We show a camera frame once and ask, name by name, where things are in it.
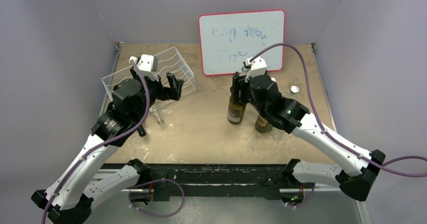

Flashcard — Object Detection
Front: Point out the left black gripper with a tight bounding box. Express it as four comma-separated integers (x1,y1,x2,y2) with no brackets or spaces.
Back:
131,66,183,122

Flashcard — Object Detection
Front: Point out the dark bottle brown label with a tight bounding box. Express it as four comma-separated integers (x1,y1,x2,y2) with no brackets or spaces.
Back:
227,96,247,124

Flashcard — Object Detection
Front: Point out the clear square glass bottle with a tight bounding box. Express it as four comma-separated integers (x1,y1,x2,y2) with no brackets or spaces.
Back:
149,103,164,125

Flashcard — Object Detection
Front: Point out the dark bottle white label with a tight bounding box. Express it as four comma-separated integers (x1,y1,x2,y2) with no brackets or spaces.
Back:
137,124,147,137

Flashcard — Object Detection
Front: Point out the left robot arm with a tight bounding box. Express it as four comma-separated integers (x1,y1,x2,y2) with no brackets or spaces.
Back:
31,73,184,223

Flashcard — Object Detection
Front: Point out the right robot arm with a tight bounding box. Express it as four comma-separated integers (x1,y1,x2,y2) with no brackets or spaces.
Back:
230,73,385,201

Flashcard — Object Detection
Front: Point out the dark bottle right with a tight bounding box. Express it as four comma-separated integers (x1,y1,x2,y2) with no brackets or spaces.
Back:
254,115,272,133

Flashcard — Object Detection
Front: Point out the clear bottle far right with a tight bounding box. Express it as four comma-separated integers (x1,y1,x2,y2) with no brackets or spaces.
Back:
290,85,300,94

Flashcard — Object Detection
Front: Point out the clear bottle right front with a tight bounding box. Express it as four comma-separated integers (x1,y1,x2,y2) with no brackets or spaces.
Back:
269,128,288,141

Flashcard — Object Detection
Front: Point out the red framed whiteboard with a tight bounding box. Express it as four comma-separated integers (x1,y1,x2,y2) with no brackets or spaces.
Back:
198,9,286,76

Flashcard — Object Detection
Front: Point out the white wire wine rack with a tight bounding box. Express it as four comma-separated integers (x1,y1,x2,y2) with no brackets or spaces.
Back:
102,46,196,99

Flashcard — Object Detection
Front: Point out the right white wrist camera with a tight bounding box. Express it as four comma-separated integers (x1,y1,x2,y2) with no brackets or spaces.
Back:
240,57,267,82

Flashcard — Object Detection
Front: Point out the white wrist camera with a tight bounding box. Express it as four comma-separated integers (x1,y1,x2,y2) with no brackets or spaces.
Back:
129,54,159,81
240,57,267,82

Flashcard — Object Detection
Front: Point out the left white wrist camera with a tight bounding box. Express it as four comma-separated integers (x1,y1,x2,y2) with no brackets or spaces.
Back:
129,54,159,81

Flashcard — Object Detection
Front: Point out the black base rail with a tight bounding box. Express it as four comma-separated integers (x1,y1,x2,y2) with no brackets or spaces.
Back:
136,164,313,203

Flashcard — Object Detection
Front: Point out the purple cable loop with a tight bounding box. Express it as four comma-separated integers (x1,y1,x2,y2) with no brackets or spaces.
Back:
128,177,186,218

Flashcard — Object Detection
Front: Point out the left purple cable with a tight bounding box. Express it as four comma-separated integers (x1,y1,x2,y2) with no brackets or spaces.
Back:
40,59,152,224

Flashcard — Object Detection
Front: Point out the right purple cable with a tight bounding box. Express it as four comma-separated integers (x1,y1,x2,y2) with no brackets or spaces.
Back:
248,43,427,178

